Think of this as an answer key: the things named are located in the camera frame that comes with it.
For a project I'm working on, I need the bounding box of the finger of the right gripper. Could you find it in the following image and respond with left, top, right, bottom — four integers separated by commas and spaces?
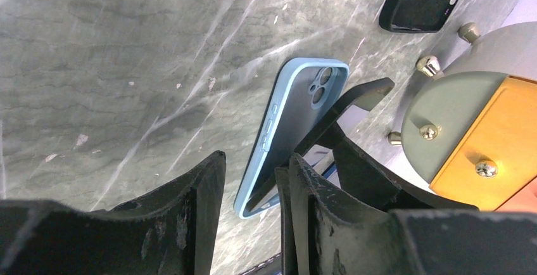
247, 77, 476, 212

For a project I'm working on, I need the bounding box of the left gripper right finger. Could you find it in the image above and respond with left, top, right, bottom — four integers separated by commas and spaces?
281, 174, 536, 274

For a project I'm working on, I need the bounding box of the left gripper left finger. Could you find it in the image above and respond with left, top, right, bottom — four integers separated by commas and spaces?
1, 151, 226, 274

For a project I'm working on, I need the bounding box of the light blue phone case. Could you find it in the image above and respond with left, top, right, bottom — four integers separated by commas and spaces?
234, 57, 349, 219

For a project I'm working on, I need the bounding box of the cream and orange drum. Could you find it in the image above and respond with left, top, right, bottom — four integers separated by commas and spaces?
388, 22, 536, 213

